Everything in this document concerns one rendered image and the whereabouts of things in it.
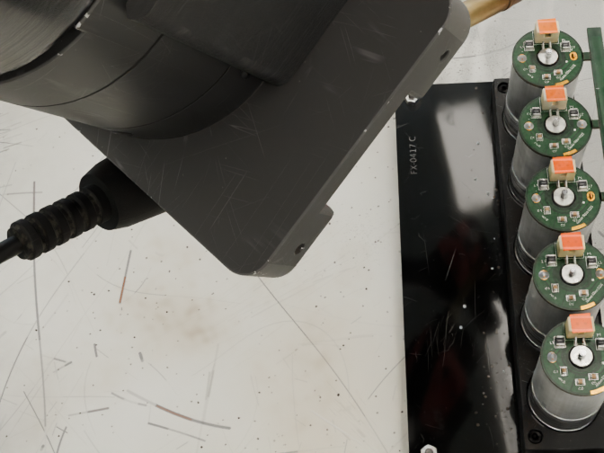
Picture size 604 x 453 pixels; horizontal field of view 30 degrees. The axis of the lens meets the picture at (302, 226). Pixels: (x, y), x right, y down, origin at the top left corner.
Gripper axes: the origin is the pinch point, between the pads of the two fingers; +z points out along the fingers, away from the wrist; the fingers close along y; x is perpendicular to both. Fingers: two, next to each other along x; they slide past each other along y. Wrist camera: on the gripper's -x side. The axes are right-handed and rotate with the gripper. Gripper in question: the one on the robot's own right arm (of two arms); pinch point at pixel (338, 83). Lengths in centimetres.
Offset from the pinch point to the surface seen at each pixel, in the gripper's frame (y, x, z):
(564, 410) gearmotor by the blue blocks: -9.1, 4.5, 9.3
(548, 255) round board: -5.7, 0.8, 8.8
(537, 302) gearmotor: -6.3, 2.3, 9.2
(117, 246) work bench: 8.3, 11.4, 10.5
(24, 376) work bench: 6.8, 16.8, 7.7
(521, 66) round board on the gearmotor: -0.3, -3.6, 11.4
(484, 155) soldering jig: 0.0, -0.1, 15.3
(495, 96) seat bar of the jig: 1.1, -2.2, 15.3
